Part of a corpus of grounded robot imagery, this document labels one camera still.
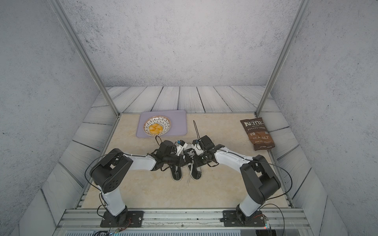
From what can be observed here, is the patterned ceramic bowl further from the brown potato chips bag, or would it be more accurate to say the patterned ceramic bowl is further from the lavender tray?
the brown potato chips bag

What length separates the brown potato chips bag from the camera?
1.01 meters

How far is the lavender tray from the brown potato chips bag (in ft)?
1.52

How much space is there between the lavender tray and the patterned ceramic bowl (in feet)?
0.05

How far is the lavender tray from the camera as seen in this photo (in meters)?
1.10

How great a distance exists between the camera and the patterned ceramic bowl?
1093 millimetres

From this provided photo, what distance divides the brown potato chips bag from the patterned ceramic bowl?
59cm
